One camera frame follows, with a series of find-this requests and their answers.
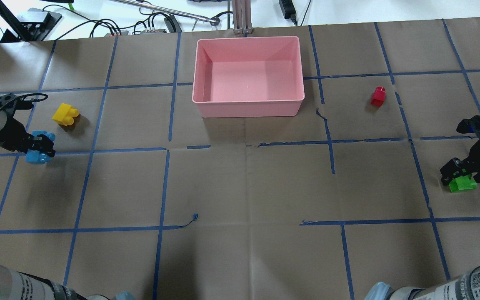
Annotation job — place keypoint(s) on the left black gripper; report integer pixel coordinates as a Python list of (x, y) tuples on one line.
[(11, 135)]

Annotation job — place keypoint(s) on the blue toy block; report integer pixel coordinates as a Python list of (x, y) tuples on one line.
[(41, 150)]

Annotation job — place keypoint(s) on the green toy block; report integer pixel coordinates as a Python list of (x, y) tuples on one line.
[(462, 184)]

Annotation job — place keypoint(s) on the yellow toy block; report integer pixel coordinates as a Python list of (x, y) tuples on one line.
[(65, 115)]

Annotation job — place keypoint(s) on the red toy block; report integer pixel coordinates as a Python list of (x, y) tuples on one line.
[(378, 97)]

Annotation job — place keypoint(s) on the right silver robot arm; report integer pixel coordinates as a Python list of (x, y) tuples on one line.
[(463, 287)]

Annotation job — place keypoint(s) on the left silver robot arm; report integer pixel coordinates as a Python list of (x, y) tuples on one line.
[(16, 285)]

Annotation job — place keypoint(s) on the pink plastic box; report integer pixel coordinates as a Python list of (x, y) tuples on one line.
[(248, 77)]

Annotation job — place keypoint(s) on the metal rod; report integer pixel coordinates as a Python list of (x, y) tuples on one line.
[(141, 4)]

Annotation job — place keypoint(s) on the black power adapter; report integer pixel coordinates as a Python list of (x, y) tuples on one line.
[(288, 10)]

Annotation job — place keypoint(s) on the aluminium frame post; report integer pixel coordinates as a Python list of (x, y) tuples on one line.
[(242, 17)]

